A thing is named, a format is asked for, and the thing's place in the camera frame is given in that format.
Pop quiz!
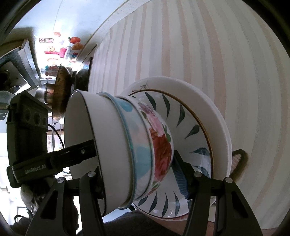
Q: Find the white plate small print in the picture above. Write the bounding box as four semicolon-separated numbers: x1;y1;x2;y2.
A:
120;76;232;180

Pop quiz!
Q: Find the leaf pattern plate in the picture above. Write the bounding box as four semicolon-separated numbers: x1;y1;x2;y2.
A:
128;88;215;219

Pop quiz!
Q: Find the blue dotted bowl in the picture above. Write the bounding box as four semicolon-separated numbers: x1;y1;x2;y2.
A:
98;92;153;209

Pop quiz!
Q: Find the floral white bowl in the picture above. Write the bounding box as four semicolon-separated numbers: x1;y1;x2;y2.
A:
127;97;173;196

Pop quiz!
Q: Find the white gloved hand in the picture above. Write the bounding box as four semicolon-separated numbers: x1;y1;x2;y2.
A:
20;185;46;216

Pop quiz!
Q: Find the black wok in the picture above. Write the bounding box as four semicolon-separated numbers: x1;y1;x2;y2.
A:
52;65;73;122

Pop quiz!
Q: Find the black gas stove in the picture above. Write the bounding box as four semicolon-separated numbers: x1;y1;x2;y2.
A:
75;57;93;91

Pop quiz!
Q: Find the black range hood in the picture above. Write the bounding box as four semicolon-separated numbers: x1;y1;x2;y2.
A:
1;27;41;94

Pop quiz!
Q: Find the striped cat table mat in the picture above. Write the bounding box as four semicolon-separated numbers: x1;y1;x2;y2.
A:
89;1;289;229

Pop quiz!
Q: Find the black cable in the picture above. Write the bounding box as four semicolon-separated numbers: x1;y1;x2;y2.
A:
46;123;65;152

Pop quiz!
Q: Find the pink giraffe wall sticker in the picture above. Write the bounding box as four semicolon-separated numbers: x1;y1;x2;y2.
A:
44;47;67;58

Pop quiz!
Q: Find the orange wall sticker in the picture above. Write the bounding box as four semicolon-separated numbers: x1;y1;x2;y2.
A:
72;42;84;51

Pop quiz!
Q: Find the tomato wall sticker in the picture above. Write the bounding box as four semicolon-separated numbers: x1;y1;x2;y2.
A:
68;36;81;44

